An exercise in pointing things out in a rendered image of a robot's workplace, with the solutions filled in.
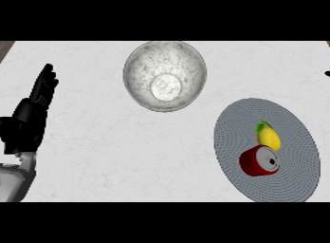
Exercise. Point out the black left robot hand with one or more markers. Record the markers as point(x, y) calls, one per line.
point(28, 120)

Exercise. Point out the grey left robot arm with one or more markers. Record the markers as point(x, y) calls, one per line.
point(6, 180)

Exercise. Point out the yellow lemon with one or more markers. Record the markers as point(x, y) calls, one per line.
point(269, 137)

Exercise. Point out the white marble bowl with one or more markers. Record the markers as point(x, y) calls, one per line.
point(166, 76)

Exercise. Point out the grey round placemat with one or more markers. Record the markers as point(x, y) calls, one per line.
point(285, 177)

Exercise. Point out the red can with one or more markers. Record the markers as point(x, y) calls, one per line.
point(259, 161)

